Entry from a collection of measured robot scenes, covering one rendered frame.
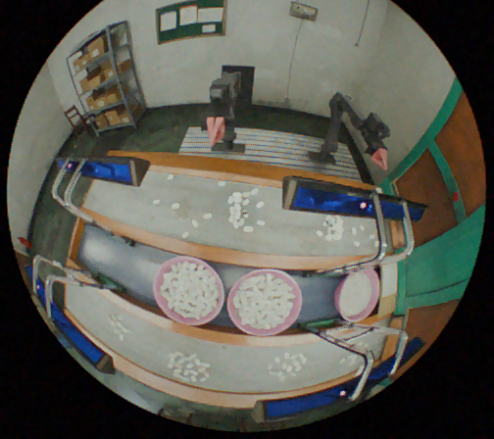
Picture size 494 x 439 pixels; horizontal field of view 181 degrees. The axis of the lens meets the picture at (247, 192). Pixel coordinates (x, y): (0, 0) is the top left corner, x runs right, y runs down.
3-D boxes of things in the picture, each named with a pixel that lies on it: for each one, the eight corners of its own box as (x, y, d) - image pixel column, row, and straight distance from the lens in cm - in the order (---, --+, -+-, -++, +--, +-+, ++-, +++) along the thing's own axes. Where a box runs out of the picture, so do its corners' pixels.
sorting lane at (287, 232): (103, 168, 121) (102, 166, 120) (382, 207, 115) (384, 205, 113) (84, 208, 115) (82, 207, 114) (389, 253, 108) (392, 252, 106)
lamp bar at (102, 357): (33, 264, 100) (23, 259, 98) (113, 356, 53) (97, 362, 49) (32, 278, 103) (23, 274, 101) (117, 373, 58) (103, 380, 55)
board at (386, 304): (379, 258, 92) (381, 257, 92) (394, 255, 104) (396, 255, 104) (376, 318, 95) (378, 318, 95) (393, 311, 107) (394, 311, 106)
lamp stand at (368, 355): (297, 322, 77) (370, 354, 42) (335, 317, 86) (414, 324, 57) (290, 356, 83) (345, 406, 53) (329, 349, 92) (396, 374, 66)
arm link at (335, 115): (335, 154, 102) (345, 102, 101) (326, 153, 99) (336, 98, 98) (331, 151, 107) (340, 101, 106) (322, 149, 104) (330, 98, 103)
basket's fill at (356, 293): (333, 274, 81) (340, 273, 77) (366, 270, 95) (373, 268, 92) (329, 319, 84) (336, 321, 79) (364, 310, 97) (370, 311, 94)
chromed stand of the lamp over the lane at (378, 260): (303, 236, 77) (368, 183, 43) (338, 238, 86) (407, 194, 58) (302, 277, 74) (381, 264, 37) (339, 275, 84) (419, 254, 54)
